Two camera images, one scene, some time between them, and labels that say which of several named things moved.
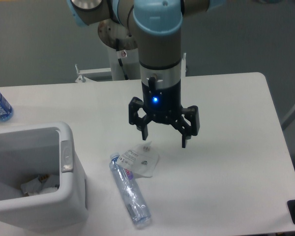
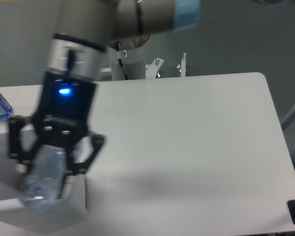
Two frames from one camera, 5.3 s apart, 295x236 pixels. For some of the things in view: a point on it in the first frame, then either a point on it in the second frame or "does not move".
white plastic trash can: x=18 y=154 does not move
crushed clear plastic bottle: x=132 y=191 -> x=43 y=185
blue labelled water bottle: x=0 y=108 does not move
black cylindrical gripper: x=164 y=105 -> x=61 y=122
